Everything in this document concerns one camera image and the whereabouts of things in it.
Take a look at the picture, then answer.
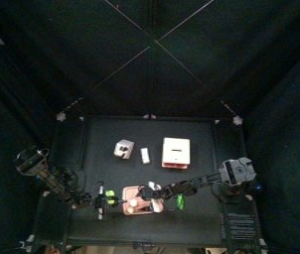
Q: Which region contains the pale wooden knife holder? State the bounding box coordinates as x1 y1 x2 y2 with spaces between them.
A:
113 139 136 160

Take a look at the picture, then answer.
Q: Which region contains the pink plastic tray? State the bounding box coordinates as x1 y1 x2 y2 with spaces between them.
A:
121 185 165 216

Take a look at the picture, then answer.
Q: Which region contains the thin diagonal bracing cord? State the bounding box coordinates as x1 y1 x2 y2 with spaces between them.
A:
62 0 216 114
102 0 239 118

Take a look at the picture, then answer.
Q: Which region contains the black panel with white text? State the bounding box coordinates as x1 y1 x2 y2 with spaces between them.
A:
223 211 259 248

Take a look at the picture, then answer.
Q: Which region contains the black vertical frame pole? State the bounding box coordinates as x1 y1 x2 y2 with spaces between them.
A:
149 0 156 117

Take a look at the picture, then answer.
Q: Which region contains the small white rectangular toy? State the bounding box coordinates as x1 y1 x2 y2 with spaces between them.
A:
140 147 152 166

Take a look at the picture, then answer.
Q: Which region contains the lime green toy vegetable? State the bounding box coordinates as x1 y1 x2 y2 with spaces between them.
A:
105 190 117 204

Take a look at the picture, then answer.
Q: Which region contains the wooden box with red drawer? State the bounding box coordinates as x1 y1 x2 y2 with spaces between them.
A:
161 136 193 170

